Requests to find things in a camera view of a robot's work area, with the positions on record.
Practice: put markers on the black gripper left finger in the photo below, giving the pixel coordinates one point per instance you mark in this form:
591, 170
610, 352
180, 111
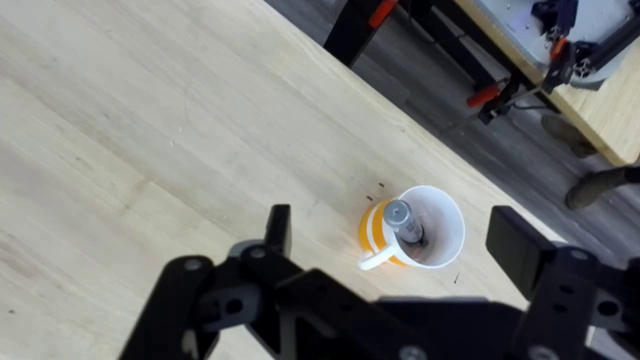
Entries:
233, 293

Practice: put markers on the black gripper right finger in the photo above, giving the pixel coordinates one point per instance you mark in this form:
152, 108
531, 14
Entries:
567, 293

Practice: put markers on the black marker silver cap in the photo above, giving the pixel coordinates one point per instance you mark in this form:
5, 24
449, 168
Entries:
401, 218

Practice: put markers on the white mug orange stripes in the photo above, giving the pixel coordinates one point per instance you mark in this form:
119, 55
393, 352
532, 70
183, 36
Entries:
440, 221

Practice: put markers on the wooden workbench with clamps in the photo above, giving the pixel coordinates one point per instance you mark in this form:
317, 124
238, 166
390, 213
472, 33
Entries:
610, 120

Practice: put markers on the black clamp orange pad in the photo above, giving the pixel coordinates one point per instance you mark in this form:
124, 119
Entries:
558, 62

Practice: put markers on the grey metal breadboard plate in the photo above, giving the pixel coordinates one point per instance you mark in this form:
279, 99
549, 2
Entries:
512, 20

